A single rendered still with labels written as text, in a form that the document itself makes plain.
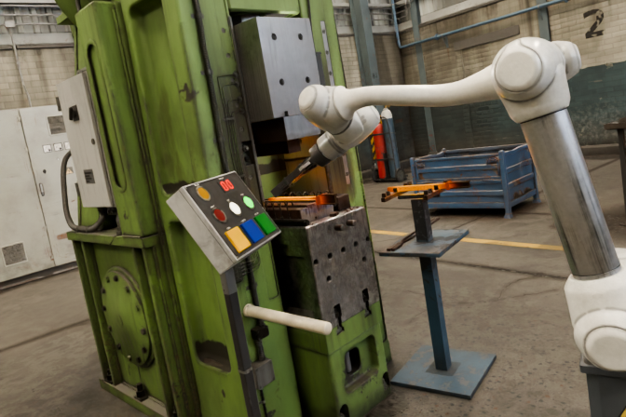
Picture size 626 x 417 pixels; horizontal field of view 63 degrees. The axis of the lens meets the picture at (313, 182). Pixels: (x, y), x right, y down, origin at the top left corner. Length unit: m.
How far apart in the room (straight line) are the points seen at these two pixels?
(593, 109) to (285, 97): 7.92
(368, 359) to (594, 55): 7.77
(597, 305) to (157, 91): 1.82
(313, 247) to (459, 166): 3.96
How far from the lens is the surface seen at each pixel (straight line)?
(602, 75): 9.53
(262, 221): 1.75
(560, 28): 9.79
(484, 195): 5.79
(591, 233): 1.25
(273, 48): 2.09
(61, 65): 7.98
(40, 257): 7.16
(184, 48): 2.02
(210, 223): 1.55
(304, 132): 2.13
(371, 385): 2.48
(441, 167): 5.99
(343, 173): 2.50
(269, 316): 2.00
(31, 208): 7.09
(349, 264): 2.24
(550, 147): 1.22
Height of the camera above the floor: 1.32
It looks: 7 degrees down
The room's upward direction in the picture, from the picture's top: 10 degrees counter-clockwise
